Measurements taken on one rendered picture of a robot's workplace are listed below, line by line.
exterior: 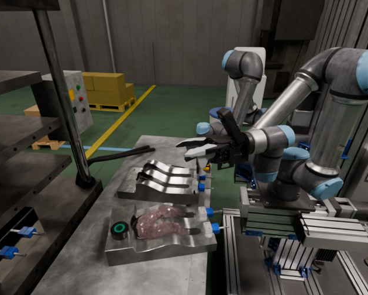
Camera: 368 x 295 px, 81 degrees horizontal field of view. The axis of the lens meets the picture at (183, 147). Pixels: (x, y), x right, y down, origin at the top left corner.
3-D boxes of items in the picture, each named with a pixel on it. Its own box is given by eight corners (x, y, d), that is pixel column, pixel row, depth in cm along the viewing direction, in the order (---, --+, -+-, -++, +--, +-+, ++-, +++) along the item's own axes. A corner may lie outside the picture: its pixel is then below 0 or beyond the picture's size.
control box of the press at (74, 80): (117, 220, 222) (85, 71, 149) (104, 246, 196) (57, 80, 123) (97, 218, 224) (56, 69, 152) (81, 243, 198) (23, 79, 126)
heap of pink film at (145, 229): (185, 210, 119) (185, 199, 115) (191, 237, 104) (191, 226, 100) (137, 216, 115) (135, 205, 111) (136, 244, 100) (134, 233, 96)
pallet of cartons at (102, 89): (126, 112, 496) (121, 77, 458) (72, 110, 509) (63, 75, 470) (137, 100, 577) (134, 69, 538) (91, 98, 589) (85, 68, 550)
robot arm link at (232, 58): (255, 130, 148) (238, 60, 109) (237, 123, 158) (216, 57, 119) (265, 118, 150) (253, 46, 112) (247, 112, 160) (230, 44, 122)
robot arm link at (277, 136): (293, 154, 68) (300, 129, 64) (264, 160, 65) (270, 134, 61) (276, 143, 75) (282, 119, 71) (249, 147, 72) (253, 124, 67)
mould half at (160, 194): (200, 179, 152) (201, 163, 145) (198, 206, 129) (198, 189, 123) (132, 173, 158) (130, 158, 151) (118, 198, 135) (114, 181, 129)
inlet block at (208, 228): (226, 226, 113) (227, 219, 110) (230, 234, 109) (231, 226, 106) (202, 229, 111) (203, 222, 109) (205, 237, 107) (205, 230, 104)
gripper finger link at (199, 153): (191, 175, 55) (217, 165, 60) (190, 154, 53) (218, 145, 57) (184, 171, 57) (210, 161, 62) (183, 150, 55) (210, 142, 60)
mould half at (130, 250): (203, 211, 126) (204, 196, 121) (216, 250, 104) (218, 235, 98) (115, 221, 119) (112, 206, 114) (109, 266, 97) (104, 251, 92)
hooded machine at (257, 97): (257, 128, 418) (272, 49, 349) (224, 126, 427) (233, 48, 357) (253, 115, 479) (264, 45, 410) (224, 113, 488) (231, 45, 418)
